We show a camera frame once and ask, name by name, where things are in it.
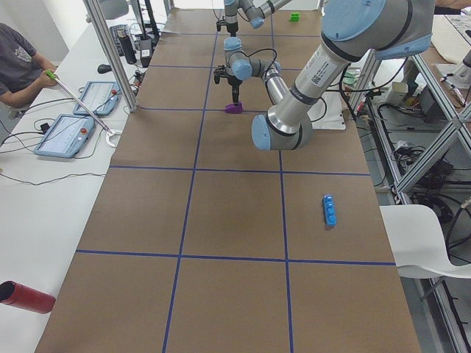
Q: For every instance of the purple trapezoid block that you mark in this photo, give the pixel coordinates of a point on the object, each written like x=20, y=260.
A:
x=234, y=108

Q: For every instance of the aluminium frame post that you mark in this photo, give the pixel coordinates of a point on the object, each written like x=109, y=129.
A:
x=102, y=31

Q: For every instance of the black computer mouse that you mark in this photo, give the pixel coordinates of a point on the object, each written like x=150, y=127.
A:
x=103, y=68

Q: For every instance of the red cylinder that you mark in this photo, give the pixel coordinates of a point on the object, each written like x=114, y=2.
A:
x=17, y=295

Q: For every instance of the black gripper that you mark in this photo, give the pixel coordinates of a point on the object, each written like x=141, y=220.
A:
x=233, y=29
x=234, y=83

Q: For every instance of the teach pendant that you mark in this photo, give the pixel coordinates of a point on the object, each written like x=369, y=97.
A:
x=101, y=96
x=66, y=136

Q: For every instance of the near teach pendant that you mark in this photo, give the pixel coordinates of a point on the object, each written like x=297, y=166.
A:
x=66, y=136

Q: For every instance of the far teach pendant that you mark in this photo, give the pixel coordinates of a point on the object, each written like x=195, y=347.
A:
x=101, y=96

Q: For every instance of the brown table mat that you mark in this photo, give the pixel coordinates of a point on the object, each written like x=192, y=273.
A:
x=199, y=242

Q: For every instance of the long blue block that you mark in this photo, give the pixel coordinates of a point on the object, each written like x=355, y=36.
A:
x=329, y=210

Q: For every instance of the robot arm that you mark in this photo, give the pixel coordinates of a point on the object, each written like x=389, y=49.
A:
x=255, y=15
x=394, y=29

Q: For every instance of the white chair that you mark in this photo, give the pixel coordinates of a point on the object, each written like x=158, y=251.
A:
x=418, y=244

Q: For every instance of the reacher grabber stick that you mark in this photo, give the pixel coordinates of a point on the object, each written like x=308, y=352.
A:
x=110, y=132

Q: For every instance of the seated person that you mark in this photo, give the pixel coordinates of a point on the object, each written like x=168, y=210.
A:
x=23, y=69

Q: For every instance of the green block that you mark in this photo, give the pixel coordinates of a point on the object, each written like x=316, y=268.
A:
x=294, y=17

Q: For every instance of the black bottle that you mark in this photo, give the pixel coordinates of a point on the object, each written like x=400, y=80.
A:
x=127, y=47

